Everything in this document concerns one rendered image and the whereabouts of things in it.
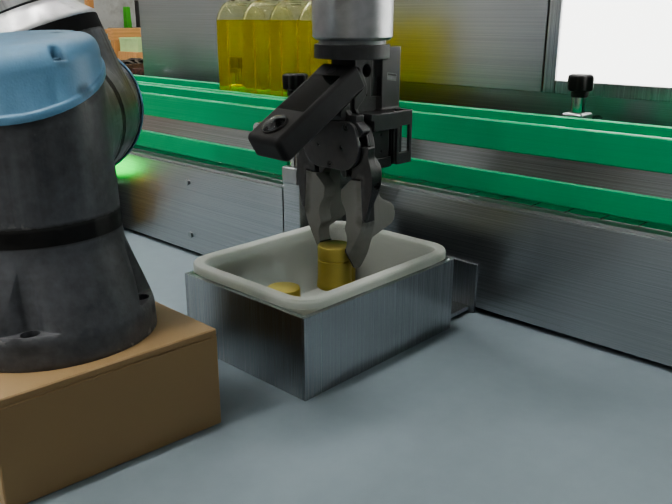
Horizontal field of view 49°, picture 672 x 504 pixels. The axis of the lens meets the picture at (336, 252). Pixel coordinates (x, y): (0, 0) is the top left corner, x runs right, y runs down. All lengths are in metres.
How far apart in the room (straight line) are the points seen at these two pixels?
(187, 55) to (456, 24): 0.65
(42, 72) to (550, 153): 0.49
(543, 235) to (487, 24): 0.33
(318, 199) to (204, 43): 0.78
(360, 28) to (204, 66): 0.83
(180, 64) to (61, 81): 1.00
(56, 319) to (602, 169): 0.52
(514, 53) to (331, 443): 0.58
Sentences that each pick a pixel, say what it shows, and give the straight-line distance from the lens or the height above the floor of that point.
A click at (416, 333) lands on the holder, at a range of 0.76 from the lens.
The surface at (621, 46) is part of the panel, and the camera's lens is 0.93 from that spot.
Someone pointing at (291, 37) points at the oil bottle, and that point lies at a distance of 1.03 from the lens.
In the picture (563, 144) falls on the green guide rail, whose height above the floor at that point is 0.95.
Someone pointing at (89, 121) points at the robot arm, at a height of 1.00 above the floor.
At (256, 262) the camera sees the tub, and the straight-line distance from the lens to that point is 0.79.
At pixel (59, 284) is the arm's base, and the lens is 0.56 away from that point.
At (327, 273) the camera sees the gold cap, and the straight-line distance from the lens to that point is 0.73.
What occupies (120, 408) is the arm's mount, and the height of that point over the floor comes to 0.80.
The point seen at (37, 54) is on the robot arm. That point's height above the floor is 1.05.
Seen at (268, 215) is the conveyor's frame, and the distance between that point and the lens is 0.91.
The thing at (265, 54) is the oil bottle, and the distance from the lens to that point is 1.07.
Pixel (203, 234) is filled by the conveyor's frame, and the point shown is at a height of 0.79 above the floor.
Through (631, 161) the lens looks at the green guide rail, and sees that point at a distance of 0.76.
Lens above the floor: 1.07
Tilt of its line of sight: 18 degrees down
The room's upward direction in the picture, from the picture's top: straight up
